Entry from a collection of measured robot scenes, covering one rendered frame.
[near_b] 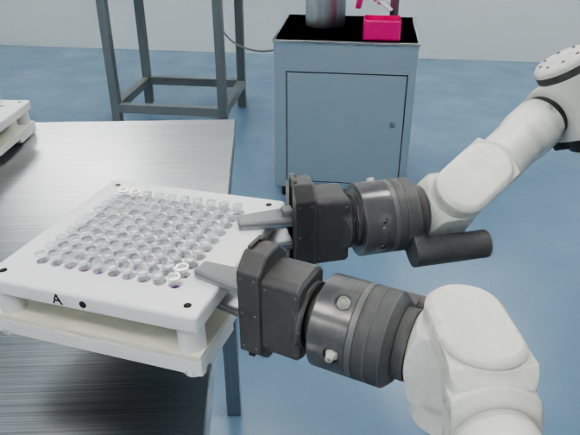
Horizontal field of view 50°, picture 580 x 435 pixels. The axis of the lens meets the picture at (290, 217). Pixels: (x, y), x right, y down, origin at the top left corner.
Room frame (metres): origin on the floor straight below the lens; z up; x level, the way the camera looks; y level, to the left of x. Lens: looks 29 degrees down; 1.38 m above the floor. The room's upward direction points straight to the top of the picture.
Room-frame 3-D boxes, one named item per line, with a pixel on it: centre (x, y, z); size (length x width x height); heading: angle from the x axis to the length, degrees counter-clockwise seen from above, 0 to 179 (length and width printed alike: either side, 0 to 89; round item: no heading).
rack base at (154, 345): (0.60, 0.16, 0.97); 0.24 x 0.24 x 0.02; 71
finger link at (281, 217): (0.62, 0.03, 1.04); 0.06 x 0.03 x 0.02; 103
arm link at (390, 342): (0.42, -0.12, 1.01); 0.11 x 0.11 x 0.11; 63
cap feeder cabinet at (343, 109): (2.93, -0.27, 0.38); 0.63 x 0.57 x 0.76; 83
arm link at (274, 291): (0.46, -0.02, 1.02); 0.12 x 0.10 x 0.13; 63
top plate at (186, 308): (0.60, 0.16, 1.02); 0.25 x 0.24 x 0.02; 161
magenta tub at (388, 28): (2.71, -0.39, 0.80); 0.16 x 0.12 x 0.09; 83
